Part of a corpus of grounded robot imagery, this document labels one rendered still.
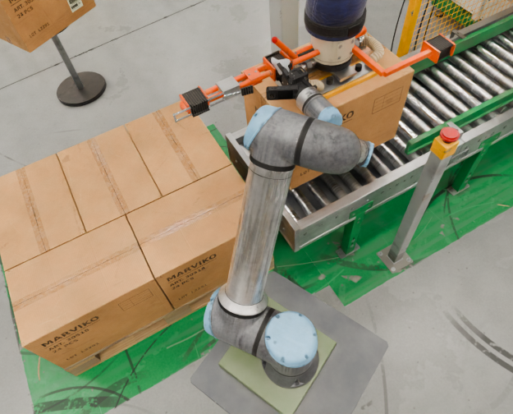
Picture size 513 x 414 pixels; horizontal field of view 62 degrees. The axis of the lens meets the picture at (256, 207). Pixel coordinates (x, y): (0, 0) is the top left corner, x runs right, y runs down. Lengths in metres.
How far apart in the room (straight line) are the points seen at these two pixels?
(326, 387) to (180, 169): 1.31
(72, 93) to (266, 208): 2.94
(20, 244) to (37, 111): 1.73
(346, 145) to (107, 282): 1.37
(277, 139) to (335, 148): 0.13
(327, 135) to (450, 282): 1.78
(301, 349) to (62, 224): 1.45
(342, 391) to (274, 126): 0.93
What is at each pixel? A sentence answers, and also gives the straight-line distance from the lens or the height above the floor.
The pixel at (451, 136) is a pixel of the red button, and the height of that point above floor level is 1.04.
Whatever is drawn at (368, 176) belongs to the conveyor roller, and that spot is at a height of 0.55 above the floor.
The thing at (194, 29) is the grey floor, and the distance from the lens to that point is 4.18.
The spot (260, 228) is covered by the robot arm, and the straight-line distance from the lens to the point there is 1.08.
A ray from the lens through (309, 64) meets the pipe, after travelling 1.78.
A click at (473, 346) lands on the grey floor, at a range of 2.53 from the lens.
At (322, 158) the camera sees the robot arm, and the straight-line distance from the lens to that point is 0.97.
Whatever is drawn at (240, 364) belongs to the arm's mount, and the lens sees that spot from 1.51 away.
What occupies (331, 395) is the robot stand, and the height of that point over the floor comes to 0.75.
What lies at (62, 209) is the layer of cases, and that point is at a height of 0.54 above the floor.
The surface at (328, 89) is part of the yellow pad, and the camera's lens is 1.76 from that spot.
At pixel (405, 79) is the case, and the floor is 1.06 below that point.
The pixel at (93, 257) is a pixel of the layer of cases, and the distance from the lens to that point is 2.13.
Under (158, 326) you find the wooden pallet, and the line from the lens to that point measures 2.46.
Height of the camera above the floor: 2.26
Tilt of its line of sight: 56 degrees down
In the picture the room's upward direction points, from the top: 7 degrees counter-clockwise
